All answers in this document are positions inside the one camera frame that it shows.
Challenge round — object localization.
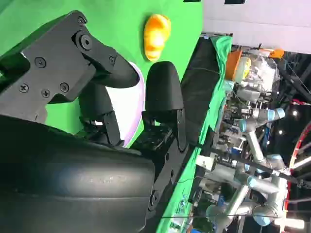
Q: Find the green table cloth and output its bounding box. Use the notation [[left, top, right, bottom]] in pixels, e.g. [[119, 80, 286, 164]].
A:
[[0, 0, 231, 233]]

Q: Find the lilac plate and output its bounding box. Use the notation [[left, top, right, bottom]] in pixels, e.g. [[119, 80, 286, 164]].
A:
[[93, 60, 144, 149]]

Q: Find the orange workshop bin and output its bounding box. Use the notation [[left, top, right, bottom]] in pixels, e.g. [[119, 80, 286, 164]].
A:
[[227, 50, 244, 81]]

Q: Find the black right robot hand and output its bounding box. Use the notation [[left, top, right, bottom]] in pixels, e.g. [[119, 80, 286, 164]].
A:
[[0, 9, 188, 233]]

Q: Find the red ring frame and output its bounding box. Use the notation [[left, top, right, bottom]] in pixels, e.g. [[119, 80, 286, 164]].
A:
[[288, 121, 311, 172]]

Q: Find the orange white toy bread roll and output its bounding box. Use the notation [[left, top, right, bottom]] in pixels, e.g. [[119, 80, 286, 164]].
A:
[[144, 14, 172, 62]]

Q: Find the black backdrop cloth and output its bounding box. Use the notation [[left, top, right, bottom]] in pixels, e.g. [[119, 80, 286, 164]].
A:
[[181, 37, 221, 146]]

